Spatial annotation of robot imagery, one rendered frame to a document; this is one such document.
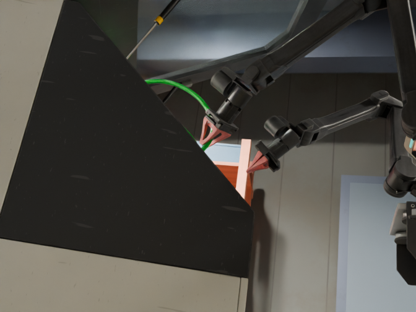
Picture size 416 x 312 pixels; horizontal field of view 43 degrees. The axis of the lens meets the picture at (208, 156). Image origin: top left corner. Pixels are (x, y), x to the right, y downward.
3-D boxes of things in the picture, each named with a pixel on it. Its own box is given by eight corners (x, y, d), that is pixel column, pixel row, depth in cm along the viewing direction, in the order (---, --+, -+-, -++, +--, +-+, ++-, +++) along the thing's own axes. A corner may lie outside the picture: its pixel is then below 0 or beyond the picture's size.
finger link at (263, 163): (238, 166, 178) (260, 149, 179) (251, 181, 175) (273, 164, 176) (236, 158, 172) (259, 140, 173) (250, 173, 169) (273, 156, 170)
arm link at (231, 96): (249, 90, 148) (257, 95, 153) (233, 77, 151) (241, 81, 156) (234, 110, 150) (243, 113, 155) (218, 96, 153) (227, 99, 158)
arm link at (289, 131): (301, 134, 172) (303, 143, 177) (288, 122, 176) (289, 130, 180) (285, 147, 171) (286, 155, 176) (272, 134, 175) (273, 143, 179)
